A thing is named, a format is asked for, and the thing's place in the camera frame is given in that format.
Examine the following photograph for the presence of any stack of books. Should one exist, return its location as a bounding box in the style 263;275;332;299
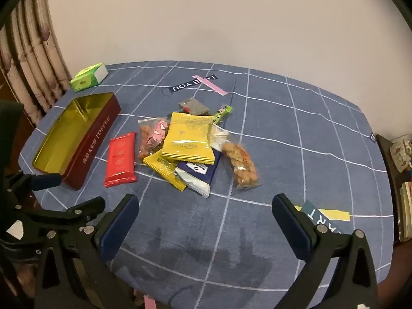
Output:
398;180;412;243

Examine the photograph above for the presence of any red snack packet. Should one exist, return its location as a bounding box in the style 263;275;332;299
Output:
104;132;137;188

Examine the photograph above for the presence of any beige patterned curtain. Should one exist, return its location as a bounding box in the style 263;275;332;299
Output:
0;0;73;123

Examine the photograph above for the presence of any dark side table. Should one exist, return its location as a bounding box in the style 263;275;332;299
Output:
375;133;412;245

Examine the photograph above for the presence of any yellow snack packet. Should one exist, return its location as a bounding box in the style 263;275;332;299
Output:
142;150;187;192
161;112;216;165

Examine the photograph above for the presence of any green and white carton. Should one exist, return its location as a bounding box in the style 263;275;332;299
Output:
70;63;109;93

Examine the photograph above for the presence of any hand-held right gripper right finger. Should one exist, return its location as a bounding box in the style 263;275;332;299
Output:
272;193;379;309

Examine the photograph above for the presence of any floral patterned box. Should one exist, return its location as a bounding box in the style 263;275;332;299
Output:
390;137;412;172

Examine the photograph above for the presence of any pink patterned snack packet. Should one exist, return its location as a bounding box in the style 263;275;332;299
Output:
145;119;169;152

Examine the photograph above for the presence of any clear bag of orange snacks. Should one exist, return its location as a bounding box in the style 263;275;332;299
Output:
138;117;169;160
209;124;263;190

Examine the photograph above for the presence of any green candy stick packet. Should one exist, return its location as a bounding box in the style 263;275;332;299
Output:
212;103;233;124

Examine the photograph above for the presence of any red metal tin box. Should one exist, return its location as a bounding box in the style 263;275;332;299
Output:
32;92;121;190

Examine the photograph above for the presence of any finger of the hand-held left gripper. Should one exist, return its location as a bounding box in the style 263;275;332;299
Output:
5;172;62;200
19;196;107;242

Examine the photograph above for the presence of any grey foil snack packet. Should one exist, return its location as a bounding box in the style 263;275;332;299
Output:
178;97;209;116

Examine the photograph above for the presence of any blue grid tablecloth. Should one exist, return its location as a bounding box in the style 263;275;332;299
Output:
18;61;395;308

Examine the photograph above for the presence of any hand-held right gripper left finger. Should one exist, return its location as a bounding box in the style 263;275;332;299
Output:
34;193;140;309

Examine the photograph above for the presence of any blue and white snack packet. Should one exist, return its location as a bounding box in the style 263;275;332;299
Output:
174;150;222;198

